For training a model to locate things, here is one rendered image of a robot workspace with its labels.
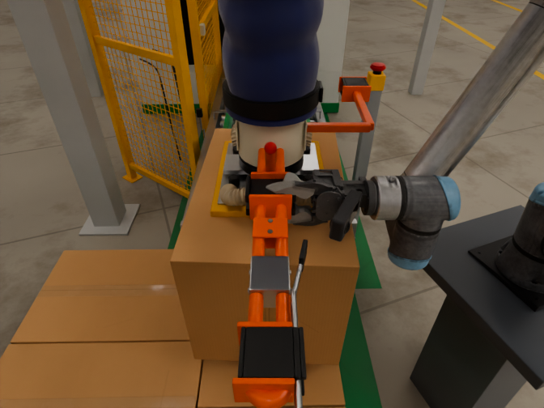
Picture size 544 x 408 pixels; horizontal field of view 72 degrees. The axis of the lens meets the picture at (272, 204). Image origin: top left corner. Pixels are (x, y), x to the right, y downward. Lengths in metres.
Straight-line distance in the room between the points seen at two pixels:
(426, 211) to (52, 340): 1.14
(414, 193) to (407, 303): 1.38
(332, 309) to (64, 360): 0.81
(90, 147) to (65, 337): 1.17
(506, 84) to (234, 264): 0.64
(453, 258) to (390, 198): 0.56
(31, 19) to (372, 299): 2.06
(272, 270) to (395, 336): 1.42
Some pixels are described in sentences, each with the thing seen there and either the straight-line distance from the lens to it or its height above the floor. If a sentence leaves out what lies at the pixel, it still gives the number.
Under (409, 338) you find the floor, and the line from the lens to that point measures 1.98.
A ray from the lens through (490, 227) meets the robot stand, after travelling 1.45.
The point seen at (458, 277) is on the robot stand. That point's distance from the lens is 1.23.
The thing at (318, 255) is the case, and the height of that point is 1.00.
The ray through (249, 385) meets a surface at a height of 1.14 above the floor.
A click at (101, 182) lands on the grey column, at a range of 2.37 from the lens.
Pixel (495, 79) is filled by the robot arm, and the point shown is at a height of 1.33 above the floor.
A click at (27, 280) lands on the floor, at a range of 2.47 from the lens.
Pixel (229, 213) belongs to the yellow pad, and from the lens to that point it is 0.90.
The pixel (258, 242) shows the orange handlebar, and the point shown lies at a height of 1.14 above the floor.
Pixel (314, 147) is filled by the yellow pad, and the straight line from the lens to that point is 1.13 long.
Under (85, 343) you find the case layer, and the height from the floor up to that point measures 0.54.
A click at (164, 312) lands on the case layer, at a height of 0.54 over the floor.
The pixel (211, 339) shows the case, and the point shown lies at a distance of 1.05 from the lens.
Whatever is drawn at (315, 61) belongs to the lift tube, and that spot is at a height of 1.33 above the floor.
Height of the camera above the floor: 1.58
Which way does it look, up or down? 38 degrees down
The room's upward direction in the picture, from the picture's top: straight up
